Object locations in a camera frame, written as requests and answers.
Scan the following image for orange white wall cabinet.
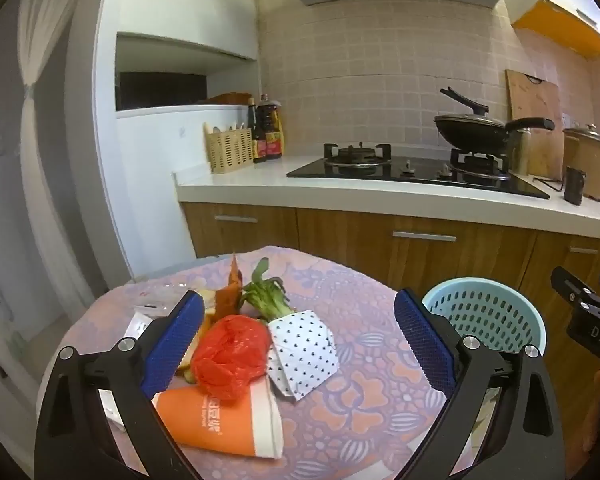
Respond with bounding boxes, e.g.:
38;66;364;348
504;0;600;58

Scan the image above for white curtain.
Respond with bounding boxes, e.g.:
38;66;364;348
17;0;94;320

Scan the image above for clear plastic wrapper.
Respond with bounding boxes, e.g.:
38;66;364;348
124;282;207;338

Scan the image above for large sauce bottle red label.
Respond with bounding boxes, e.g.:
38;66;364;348
257;94;284;159

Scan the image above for green vegetable stalk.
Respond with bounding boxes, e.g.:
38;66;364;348
240;257;294;322

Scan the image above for pink floral tablecloth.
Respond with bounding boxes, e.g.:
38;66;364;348
61;246;445;479

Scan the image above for dark soy sauce bottle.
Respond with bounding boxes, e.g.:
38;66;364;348
248;98;268;164

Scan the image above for wooden base cabinets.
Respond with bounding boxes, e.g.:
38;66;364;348
182;203;600;474

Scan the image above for white dotted paper packet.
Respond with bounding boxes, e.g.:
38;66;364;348
266;310;339;401

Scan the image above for steel pot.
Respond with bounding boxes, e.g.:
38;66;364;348
508;128;531;176

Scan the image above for red plastic bag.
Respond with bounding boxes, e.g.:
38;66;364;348
190;315;272;402

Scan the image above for black frying pan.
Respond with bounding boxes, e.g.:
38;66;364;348
434;87;555;155

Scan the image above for black gas stove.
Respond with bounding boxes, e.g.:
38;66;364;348
287;143;550;200

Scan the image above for black mug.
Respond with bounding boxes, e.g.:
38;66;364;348
564;166;586;206

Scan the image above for beige utensil basket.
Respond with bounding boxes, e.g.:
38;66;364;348
204;122;253;174

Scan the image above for wooden cutting board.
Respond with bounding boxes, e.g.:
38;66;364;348
504;68;566;181

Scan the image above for light blue perforated basket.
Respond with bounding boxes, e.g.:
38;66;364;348
422;278;547;354

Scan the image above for orange snack wrapper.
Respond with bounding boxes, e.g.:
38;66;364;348
214;255;242;322

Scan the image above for orange paper cup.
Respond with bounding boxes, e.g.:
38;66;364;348
152;377;284;460

